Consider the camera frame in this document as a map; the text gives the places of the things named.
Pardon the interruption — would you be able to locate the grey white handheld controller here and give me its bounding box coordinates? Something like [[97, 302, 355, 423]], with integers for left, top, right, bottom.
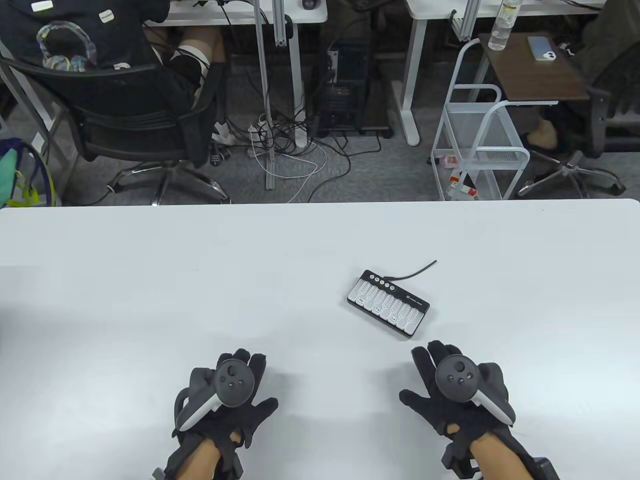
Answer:
[[435, 354, 516, 427], [177, 359, 257, 432]]

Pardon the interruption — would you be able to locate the white power strip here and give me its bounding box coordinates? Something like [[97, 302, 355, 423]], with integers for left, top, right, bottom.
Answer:
[[247, 114, 275, 151]]

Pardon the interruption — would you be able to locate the tall aluminium profile post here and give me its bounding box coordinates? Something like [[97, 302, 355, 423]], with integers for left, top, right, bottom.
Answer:
[[252, 0, 277, 191]]

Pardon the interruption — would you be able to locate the light blue smartphone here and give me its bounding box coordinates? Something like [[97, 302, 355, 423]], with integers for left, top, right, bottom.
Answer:
[[527, 36, 558, 62]]

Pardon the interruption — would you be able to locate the white office desk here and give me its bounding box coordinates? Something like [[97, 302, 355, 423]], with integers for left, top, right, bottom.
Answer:
[[392, 0, 608, 147], [145, 0, 328, 148]]

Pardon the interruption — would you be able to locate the green yellow bag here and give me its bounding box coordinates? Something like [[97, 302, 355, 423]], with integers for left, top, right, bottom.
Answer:
[[0, 139, 57, 208]]

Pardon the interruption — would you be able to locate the clear plastic water bottle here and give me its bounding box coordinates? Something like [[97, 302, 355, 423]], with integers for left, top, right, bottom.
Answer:
[[487, 0, 523, 52]]

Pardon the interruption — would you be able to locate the black glove sensor box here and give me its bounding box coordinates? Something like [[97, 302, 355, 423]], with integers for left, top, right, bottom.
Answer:
[[440, 446, 481, 480], [220, 440, 247, 480]]

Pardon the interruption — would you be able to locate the black white toy piano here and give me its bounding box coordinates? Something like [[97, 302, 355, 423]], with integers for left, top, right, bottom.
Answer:
[[346, 269, 431, 337]]

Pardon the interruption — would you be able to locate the short aluminium profile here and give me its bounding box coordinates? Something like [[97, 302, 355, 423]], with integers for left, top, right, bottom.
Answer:
[[451, 0, 482, 42], [272, 0, 292, 48]]

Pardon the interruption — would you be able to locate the person's left hand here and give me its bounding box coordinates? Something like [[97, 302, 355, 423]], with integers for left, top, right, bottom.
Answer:
[[172, 348, 279, 448]]

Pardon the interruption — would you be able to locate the brown wooden side table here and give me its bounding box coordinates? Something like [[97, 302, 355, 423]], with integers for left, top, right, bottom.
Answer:
[[478, 32, 592, 103]]

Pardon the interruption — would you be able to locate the black lanyard cord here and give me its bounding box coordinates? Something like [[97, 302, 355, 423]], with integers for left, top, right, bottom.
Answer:
[[382, 259, 438, 282]]

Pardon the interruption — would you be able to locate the person's left forearm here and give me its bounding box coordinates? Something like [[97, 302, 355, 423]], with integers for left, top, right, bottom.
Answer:
[[165, 436, 224, 480]]

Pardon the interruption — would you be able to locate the white metal mesh cart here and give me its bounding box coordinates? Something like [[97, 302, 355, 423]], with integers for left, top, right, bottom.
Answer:
[[430, 39, 531, 201]]

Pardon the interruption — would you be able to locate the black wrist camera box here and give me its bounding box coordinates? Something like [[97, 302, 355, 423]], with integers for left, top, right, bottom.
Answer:
[[530, 457, 559, 480]]

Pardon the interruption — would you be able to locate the bundle of black cables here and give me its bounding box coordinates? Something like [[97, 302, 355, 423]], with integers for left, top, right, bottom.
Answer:
[[215, 0, 386, 203]]

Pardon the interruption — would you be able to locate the person's right hand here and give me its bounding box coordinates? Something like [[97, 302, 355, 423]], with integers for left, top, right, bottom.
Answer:
[[399, 340, 516, 441]]

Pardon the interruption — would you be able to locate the black computer tower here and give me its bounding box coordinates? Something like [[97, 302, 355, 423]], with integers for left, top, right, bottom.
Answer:
[[314, 37, 373, 137]]

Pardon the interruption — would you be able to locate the grey metal rack frame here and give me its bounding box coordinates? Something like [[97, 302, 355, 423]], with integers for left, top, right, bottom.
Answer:
[[0, 37, 78, 173]]

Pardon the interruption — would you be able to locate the black mesh office chair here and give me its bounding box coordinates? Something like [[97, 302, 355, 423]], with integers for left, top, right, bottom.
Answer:
[[0, 55, 233, 206], [517, 50, 640, 198]]

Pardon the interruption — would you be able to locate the white cable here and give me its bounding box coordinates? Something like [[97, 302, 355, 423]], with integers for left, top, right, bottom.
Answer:
[[250, 140, 328, 203]]

